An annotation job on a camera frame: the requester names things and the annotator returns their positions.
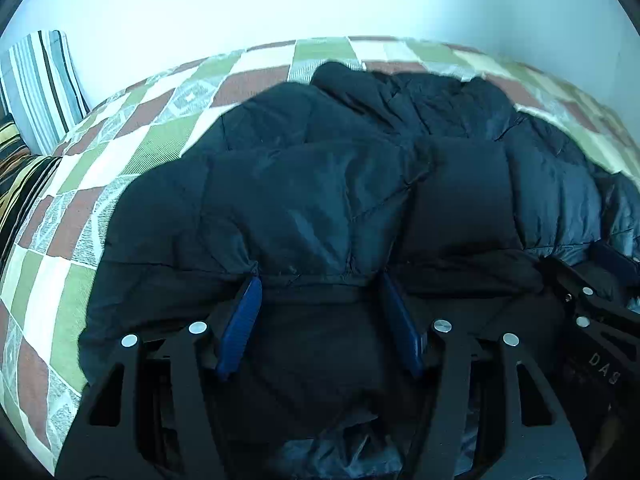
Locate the striped headboard cover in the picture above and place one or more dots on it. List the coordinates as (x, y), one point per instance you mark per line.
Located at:
(42, 85)

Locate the black puffer jacket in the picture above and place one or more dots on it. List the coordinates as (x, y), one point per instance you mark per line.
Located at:
(320, 195)

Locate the yellow black striped pillow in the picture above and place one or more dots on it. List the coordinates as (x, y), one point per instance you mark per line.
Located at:
(20, 180)

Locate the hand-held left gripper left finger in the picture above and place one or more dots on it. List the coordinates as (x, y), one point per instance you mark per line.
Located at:
(241, 322)

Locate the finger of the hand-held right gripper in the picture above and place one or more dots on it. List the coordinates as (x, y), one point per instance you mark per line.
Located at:
(567, 277)
(616, 260)

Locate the checkered bedspread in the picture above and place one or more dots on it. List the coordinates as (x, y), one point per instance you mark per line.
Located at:
(150, 145)

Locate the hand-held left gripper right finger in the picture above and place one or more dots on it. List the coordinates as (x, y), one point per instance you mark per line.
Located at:
(400, 322)

